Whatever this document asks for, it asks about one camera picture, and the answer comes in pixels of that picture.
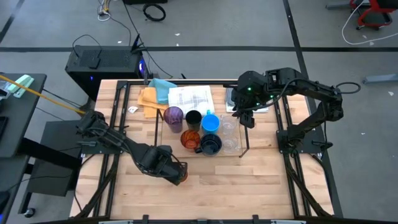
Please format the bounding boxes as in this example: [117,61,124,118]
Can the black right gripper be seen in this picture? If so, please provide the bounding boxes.
[231,70,275,129]

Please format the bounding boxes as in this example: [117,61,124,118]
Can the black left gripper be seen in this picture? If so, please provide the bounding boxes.
[135,144,190,187]

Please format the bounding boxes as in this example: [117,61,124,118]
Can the clear plastic cup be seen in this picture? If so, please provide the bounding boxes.
[220,114,239,136]

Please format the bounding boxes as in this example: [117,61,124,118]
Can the clear glass mug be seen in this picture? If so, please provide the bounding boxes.
[221,134,241,154]

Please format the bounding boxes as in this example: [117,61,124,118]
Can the blue plastic mug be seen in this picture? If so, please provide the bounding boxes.
[201,109,221,135]

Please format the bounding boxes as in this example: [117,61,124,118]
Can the orange faceted tumbler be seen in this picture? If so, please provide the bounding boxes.
[180,129,201,151]

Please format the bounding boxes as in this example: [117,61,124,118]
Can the dark navy enamel mug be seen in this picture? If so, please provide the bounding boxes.
[194,133,223,157]

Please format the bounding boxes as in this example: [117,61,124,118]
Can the black plastic tumbler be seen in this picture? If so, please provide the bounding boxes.
[185,109,203,133]

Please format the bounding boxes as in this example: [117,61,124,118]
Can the purple faceted tumbler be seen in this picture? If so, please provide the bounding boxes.
[162,106,185,134]

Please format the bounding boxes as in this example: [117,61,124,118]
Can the white striped towel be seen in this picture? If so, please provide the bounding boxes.
[225,105,271,114]

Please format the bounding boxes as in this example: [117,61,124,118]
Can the printed paper sheet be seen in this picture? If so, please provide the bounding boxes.
[167,85,216,119]

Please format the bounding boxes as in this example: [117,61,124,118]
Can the yellow cloth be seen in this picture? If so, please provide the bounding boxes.
[136,86,170,120]

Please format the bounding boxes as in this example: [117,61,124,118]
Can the teal cloth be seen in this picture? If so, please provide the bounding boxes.
[148,77,178,105]

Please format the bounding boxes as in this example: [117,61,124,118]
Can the black flat floor panel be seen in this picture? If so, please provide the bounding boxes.
[26,119,94,198]

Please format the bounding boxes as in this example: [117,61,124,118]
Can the black computer tower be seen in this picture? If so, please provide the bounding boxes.
[64,34,149,102]

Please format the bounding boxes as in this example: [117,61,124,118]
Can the grey metal desk foot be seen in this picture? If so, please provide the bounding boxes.
[361,73,398,85]

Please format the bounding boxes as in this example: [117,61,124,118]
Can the black desk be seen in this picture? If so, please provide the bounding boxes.
[0,72,48,224]

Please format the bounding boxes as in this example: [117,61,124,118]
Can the red stool black seat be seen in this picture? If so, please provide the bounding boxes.
[349,0,394,30]

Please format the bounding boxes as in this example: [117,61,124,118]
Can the mint green stapler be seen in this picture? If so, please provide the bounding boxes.
[6,74,35,99]

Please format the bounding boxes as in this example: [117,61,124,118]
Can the wooden shelf black metal frame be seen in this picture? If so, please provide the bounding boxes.
[153,106,251,161]

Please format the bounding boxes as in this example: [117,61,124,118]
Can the white floor cable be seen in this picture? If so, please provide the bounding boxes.
[341,0,398,46]

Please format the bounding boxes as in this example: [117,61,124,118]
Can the black cable coil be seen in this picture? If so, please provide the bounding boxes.
[142,2,167,23]

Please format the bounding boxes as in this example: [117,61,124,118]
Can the yellow strap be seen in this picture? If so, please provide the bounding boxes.
[0,74,88,116]

